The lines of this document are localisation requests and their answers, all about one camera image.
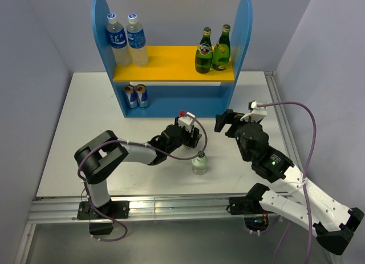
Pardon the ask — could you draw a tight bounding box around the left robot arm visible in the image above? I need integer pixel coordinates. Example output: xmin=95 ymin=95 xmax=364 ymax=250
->
xmin=74 ymin=112 xmax=208 ymax=218

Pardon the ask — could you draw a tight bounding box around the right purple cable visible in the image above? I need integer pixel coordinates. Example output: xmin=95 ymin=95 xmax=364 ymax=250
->
xmin=256 ymin=101 xmax=318 ymax=264

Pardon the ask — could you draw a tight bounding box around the purple cable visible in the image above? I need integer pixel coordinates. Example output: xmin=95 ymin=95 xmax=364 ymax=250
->
xmin=256 ymin=101 xmax=318 ymax=264
xmin=77 ymin=112 xmax=208 ymax=242

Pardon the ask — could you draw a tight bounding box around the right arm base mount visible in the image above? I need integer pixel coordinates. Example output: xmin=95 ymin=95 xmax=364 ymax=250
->
xmin=226 ymin=196 xmax=281 ymax=236

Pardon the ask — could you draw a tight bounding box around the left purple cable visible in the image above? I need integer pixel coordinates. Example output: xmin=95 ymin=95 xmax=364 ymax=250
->
xmin=77 ymin=112 xmax=208 ymax=242

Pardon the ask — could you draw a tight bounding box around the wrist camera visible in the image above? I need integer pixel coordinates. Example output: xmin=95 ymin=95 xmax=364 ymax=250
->
xmin=240 ymin=100 xmax=267 ymax=123
xmin=177 ymin=111 xmax=195 ymax=132

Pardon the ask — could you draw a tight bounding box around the right Red Bull can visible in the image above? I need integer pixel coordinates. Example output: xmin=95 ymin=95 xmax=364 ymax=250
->
xmin=135 ymin=84 xmax=149 ymax=108

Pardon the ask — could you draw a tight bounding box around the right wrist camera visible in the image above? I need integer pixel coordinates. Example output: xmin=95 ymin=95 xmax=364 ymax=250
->
xmin=240 ymin=100 xmax=267 ymax=123

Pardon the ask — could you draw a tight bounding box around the aluminium mounting rail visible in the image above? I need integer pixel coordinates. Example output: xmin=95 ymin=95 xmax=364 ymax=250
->
xmin=26 ymin=193 xmax=246 ymax=225

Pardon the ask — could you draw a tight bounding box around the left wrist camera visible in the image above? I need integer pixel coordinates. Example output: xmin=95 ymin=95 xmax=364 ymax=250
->
xmin=177 ymin=111 xmax=195 ymax=132

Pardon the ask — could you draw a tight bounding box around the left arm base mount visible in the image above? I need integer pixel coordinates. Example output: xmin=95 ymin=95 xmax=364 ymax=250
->
xmin=76 ymin=200 xmax=129 ymax=237

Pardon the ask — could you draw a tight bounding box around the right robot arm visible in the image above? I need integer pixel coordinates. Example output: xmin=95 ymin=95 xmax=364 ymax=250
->
xmin=214 ymin=109 xmax=364 ymax=255

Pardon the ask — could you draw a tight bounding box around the red bull can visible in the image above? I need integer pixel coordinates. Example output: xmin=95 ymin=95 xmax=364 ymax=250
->
xmin=135 ymin=84 xmax=149 ymax=108
xmin=123 ymin=84 xmax=138 ymax=109

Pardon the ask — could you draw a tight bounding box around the blue and yellow shelf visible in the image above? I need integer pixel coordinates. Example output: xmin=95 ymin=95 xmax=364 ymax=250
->
xmin=91 ymin=0 xmax=253 ymax=117

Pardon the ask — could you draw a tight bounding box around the left Red Bull can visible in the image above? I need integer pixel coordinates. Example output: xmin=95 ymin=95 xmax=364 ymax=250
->
xmin=123 ymin=84 xmax=138 ymax=109

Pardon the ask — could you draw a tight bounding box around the green Perrier bottle red label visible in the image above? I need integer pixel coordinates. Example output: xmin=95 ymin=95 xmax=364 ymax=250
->
xmin=195 ymin=27 xmax=213 ymax=74

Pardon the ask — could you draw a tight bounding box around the clear glass bottle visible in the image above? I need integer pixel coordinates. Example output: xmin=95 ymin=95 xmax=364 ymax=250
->
xmin=192 ymin=151 xmax=208 ymax=176

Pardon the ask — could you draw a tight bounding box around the Pocari Sweat bottle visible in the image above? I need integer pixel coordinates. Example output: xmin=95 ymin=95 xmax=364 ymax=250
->
xmin=127 ymin=14 xmax=149 ymax=67
xmin=107 ymin=13 xmax=132 ymax=67

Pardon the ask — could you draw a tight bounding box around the green Perrier lemon bottle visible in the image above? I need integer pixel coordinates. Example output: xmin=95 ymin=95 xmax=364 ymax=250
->
xmin=212 ymin=24 xmax=230 ymax=71

